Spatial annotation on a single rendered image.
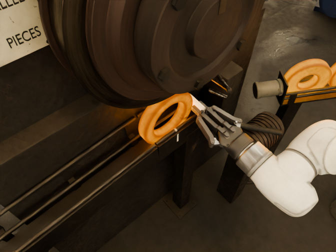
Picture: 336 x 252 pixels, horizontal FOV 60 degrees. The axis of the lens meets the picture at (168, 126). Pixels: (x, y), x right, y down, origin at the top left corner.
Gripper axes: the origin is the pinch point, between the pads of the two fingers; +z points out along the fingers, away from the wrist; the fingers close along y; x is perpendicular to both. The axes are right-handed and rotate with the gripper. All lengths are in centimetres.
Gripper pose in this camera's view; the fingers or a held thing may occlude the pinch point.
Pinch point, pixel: (195, 104)
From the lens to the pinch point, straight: 88.8
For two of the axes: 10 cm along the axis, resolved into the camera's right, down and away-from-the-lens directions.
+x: 0.6, -5.3, -8.4
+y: 7.6, -5.2, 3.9
